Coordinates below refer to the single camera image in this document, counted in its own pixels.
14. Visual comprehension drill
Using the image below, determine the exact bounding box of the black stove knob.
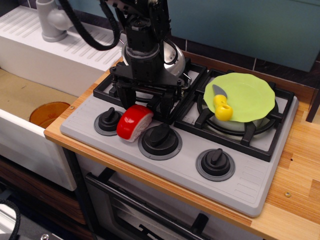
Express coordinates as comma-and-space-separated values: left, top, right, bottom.
138, 123, 183, 161
94, 107, 123, 137
195, 148, 236, 182

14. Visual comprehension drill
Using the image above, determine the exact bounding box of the black braided cable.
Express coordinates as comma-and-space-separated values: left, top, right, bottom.
0, 199, 21, 240

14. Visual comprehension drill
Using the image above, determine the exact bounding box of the orange plastic bowl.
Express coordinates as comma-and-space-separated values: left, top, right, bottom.
29, 101, 70, 129

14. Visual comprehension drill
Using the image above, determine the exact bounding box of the grey toy stove top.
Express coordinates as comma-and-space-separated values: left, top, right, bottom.
59, 56, 300, 218

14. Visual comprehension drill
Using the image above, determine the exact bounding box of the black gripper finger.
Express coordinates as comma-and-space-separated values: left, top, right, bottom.
160, 92, 178, 123
116, 83, 137, 110

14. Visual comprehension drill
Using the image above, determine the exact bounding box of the black middle stove knob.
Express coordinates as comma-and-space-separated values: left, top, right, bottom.
138, 123, 183, 161

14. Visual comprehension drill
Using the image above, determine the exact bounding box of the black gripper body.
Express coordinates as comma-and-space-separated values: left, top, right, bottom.
110, 44, 184, 100

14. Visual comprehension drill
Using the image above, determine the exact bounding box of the grey toy faucet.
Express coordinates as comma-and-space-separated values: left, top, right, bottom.
36, 0, 73, 43

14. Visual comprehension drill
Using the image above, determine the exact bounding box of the steel colander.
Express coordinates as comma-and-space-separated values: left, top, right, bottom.
119, 41, 190, 90

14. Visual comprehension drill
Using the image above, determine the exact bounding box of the toy oven door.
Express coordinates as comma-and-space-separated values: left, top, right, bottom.
84, 168, 209, 240

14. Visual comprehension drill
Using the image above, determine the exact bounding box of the black right burner grate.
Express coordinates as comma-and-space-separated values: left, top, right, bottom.
174, 69, 299, 162

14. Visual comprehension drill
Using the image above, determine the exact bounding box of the yellow handled toy knife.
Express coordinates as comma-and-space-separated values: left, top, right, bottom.
212, 84, 233, 122

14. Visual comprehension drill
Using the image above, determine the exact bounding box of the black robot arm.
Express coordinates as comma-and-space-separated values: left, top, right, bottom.
100, 0, 184, 124

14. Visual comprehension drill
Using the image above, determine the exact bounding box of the green plastic plate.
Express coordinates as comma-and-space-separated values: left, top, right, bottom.
203, 72, 275, 123

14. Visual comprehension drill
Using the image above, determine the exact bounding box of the black burner grate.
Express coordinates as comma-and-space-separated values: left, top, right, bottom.
174, 69, 299, 162
92, 57, 208, 125

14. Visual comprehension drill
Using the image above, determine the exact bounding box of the black left burner grate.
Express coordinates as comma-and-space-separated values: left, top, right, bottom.
92, 57, 208, 125

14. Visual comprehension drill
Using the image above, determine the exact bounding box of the black right stove knob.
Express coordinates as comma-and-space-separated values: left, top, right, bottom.
195, 148, 236, 182

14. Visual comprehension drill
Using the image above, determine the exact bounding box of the white toy sink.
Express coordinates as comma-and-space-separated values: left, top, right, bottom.
0, 6, 126, 191

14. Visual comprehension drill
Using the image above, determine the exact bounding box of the red white cheese wedge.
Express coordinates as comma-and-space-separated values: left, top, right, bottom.
116, 104, 154, 142

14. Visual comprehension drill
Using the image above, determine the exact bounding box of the black left stove knob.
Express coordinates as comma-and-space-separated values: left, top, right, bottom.
94, 107, 123, 137

